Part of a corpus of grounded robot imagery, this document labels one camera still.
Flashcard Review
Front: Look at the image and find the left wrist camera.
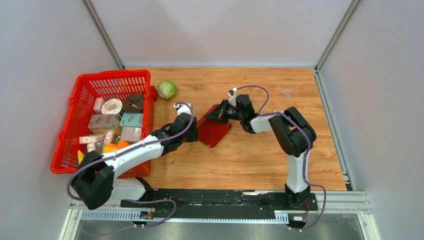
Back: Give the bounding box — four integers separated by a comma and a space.
173, 103, 193, 116

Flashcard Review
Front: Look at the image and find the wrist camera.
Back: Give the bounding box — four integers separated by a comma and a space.
173, 103, 193, 116
227, 87, 238, 107

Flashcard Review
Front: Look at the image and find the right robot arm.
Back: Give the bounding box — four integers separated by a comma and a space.
204, 94, 317, 210

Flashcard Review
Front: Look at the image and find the red paper box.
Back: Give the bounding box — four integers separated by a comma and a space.
197, 104, 232, 148

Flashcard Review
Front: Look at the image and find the red pepper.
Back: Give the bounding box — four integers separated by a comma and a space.
150, 85, 158, 102

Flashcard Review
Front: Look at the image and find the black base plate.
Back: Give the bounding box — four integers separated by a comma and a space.
120, 188, 319, 220

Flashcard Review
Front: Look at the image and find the brown round cake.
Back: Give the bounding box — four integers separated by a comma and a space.
122, 93, 145, 114

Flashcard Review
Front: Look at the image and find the red plastic basket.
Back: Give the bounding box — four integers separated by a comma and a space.
50, 69, 156, 174

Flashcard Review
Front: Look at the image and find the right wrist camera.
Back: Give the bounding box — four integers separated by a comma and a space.
227, 87, 238, 107

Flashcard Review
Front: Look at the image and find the orange yellow snack bag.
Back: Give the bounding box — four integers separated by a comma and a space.
102, 139, 130, 154

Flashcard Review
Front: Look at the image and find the pink tape roll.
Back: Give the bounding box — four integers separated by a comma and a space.
100, 98, 123, 115

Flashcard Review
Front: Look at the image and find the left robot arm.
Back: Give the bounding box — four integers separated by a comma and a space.
66, 113, 199, 210

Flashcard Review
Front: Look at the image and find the aluminium frame rail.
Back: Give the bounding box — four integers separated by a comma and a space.
59, 188, 380, 240

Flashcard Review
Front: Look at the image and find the green cabbage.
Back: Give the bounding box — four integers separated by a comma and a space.
156, 80, 178, 100

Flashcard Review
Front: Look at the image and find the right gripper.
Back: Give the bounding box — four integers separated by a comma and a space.
204, 99, 244, 125

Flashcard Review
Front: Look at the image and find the pink box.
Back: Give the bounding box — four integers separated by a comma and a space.
87, 114, 120, 131

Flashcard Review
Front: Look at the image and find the teal box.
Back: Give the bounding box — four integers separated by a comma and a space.
119, 112, 144, 128

